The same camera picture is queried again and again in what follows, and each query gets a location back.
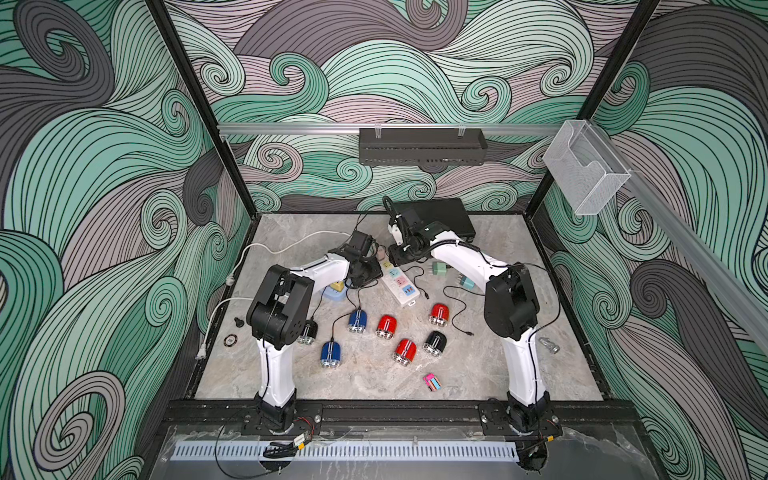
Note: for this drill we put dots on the black wall shelf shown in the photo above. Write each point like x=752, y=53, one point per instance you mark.
x=422, y=147

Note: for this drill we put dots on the aluminium wall rail back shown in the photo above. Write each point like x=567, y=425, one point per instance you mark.
x=333, y=128

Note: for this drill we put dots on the black shaver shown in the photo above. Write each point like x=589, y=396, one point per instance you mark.
x=309, y=333
x=436, y=343

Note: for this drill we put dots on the blue shaver front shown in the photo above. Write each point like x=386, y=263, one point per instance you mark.
x=330, y=354

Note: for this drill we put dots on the red shaver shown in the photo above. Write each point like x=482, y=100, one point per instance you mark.
x=439, y=315
x=405, y=352
x=386, y=327

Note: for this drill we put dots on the white power strip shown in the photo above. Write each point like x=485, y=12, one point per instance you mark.
x=399, y=284

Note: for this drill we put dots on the green charger adapter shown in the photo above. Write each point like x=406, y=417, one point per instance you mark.
x=439, y=268

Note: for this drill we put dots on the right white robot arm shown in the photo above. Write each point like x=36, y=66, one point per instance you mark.
x=510, y=311

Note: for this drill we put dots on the pink striped small box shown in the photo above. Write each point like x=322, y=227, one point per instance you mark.
x=432, y=382

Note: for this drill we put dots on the aluminium wall rail right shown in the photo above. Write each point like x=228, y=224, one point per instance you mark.
x=656, y=183

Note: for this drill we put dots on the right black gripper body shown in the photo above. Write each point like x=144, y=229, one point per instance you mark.
x=402, y=254

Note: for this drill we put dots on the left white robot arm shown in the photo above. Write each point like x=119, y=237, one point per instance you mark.
x=279, y=313

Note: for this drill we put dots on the silver metal knob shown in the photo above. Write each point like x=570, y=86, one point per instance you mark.
x=550, y=345

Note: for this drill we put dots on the white slotted cable duct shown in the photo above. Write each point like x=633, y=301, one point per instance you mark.
x=358, y=450

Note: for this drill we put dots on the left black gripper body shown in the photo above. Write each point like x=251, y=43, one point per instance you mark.
x=367, y=273

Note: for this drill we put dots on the blue shaver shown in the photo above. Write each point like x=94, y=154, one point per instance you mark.
x=330, y=354
x=357, y=322

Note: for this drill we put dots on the black briefcase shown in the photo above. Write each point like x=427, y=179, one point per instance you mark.
x=449, y=212

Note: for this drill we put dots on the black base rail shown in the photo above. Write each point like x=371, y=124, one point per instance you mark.
x=328, y=417

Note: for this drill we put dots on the teal charger adapter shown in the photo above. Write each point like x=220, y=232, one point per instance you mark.
x=466, y=283

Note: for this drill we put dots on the aluminium wall rail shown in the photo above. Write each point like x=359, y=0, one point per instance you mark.
x=656, y=183
x=333, y=128

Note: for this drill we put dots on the light blue socket cube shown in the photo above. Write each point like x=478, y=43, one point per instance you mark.
x=333, y=294

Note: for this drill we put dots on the clear acrylic wall box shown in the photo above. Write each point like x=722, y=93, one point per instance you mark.
x=586, y=166

